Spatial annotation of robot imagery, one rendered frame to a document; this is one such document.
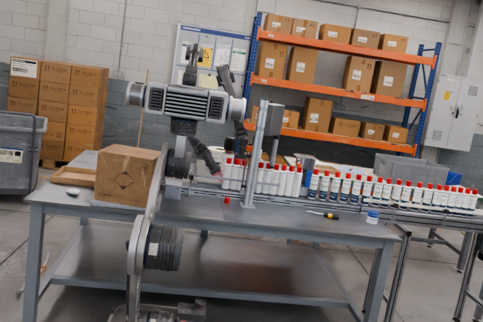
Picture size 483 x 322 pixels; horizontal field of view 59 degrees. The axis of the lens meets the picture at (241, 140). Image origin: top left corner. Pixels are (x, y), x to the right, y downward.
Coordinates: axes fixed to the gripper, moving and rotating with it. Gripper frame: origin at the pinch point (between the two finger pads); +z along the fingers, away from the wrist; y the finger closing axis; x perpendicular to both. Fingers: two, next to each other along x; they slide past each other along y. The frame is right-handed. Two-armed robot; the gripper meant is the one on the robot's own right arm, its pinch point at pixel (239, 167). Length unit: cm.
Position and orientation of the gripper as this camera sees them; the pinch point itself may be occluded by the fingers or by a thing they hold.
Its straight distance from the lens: 286.9
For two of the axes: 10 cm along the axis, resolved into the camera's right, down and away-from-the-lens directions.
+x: 1.1, 1.8, -9.8
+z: -1.5, 9.8, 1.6
